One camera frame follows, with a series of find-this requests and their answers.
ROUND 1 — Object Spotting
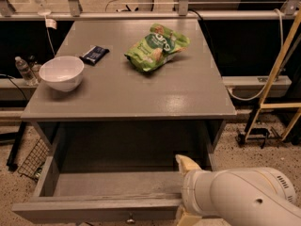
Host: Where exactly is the yellow metal frame stand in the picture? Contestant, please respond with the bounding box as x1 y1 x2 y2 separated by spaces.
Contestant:
236 7 301 149

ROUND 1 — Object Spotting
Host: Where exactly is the dark-capped bottle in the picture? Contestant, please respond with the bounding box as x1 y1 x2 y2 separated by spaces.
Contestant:
27 56 41 81

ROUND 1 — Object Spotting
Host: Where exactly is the dark blue snack packet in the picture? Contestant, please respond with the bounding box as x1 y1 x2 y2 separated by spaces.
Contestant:
80 46 109 66

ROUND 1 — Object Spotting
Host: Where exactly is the white bowl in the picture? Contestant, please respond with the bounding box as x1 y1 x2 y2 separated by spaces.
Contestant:
39 56 84 92

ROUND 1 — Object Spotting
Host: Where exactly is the clear plastic water bottle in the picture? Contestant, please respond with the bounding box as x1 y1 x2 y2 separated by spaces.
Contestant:
15 56 38 86

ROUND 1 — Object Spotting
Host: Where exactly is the black cable left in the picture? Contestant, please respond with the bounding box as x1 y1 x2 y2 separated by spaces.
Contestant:
0 73 28 102

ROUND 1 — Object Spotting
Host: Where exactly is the black wire basket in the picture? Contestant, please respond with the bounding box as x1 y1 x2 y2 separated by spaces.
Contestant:
18 138 49 182

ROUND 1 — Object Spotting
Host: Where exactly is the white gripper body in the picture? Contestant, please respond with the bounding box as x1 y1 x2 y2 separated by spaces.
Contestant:
182 169 219 217

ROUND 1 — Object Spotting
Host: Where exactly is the grey top drawer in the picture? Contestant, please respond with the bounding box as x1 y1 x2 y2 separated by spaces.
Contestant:
11 122 217 225

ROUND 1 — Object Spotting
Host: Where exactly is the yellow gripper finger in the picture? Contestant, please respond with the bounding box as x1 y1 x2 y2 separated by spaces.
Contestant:
175 154 200 175
175 204 202 226

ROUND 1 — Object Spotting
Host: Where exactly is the green chip bag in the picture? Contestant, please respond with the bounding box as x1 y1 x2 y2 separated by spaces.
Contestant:
124 24 190 73

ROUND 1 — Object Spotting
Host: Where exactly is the white cable right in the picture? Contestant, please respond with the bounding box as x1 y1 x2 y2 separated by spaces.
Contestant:
227 8 284 102

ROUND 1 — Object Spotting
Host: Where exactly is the green can in basket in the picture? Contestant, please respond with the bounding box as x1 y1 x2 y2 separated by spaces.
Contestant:
34 168 42 181

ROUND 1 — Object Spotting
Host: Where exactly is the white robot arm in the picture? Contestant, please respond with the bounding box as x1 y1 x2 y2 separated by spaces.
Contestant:
176 154 301 226

